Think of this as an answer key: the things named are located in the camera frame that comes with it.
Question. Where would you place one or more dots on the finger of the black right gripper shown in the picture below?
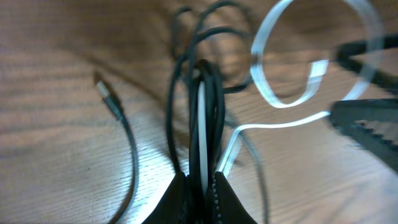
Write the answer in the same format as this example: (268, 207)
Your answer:
(372, 123)

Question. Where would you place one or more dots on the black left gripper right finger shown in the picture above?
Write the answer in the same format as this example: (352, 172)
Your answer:
(225, 207)

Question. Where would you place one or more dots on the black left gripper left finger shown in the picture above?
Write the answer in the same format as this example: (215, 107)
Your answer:
(174, 206)

